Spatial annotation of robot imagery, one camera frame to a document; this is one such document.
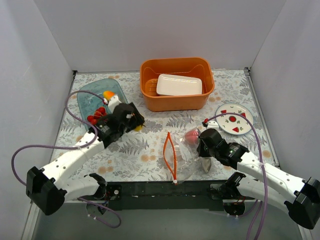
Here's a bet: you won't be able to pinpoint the yellow fake bell pepper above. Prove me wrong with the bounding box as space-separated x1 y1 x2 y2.
134 124 144 132

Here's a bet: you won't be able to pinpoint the red fake strawberries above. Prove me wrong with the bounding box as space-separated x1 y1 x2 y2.
86 106 107 125

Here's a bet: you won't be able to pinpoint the orange yellow fake mango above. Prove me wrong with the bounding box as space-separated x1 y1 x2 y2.
103 90 115 101

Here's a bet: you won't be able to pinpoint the clear zip top bag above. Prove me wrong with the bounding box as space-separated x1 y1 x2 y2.
162 132 205 185

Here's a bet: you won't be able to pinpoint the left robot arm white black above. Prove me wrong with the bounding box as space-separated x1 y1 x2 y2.
26 102 145 216

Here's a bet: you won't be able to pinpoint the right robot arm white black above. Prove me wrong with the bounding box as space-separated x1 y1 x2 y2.
197 128 320 230

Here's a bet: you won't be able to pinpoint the pink fake peach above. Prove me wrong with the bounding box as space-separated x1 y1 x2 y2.
184 128 201 146

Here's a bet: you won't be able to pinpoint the watermelon pattern round plate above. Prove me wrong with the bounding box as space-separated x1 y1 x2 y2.
215 103 254 136

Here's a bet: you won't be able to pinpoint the teal transparent plastic tray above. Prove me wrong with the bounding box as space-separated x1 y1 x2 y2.
76 78 130 131

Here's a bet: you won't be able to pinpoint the floral table mat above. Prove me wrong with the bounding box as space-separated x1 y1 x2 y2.
71 69 278 182

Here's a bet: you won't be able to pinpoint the white rectangular tray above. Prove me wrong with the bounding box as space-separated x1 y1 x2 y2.
156 74 203 96

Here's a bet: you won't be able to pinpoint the orange plastic bin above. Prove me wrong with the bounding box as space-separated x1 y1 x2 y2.
140 57 215 112

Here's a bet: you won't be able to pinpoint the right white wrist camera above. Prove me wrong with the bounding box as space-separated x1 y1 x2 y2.
202 119 220 130

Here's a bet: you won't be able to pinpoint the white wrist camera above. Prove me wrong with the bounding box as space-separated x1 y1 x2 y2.
104 94 122 113
202 119 220 130

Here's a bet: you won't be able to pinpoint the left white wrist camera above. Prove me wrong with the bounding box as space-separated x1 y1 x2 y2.
104 94 122 113

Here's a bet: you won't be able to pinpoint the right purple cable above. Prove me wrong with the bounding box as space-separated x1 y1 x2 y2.
206 112 268 240

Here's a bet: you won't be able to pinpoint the purple cable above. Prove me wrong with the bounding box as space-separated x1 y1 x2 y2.
206 112 268 240
11 90 107 187

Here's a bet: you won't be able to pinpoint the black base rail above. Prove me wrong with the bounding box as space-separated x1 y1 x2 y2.
99 180 252 216

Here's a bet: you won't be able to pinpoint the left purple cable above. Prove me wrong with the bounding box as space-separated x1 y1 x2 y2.
11 90 107 187

